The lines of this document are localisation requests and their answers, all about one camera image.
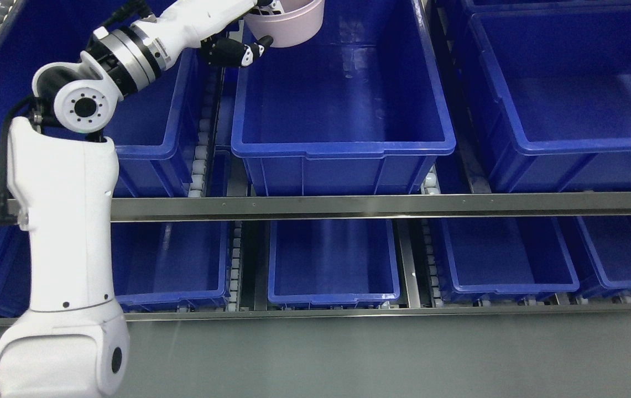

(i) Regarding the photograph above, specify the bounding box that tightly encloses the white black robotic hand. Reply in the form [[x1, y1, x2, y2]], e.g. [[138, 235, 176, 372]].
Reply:
[[134, 1, 283, 70]]

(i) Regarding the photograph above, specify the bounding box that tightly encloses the pink bowl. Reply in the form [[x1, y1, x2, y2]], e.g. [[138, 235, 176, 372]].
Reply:
[[244, 1, 325, 48], [249, 1, 317, 16]]

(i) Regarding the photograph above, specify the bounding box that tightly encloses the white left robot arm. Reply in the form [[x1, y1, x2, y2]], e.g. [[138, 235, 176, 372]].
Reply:
[[0, 15, 210, 397]]

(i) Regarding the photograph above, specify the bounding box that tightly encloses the upper left blue bin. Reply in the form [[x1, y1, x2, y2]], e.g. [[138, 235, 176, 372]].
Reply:
[[0, 0, 208, 198]]

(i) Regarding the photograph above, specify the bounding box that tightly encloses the upper middle blue bin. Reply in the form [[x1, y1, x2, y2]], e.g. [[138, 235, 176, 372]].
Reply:
[[231, 1, 456, 197]]

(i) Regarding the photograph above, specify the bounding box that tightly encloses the lower middle blue bin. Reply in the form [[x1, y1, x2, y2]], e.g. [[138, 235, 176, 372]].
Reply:
[[267, 219, 401, 309]]

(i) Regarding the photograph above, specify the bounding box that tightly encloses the upper right blue bin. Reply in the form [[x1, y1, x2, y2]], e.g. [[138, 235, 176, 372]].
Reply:
[[439, 1, 631, 192]]

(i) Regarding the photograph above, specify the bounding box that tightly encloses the lower far right blue bin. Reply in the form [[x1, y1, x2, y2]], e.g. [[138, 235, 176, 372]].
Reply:
[[558, 216, 631, 299]]

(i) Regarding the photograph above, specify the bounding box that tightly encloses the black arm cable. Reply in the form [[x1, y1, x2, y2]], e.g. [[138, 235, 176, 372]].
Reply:
[[0, 0, 150, 226]]

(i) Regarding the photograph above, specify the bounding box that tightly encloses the metal shelf rail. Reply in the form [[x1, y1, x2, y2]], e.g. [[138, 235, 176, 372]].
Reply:
[[6, 191, 631, 223]]

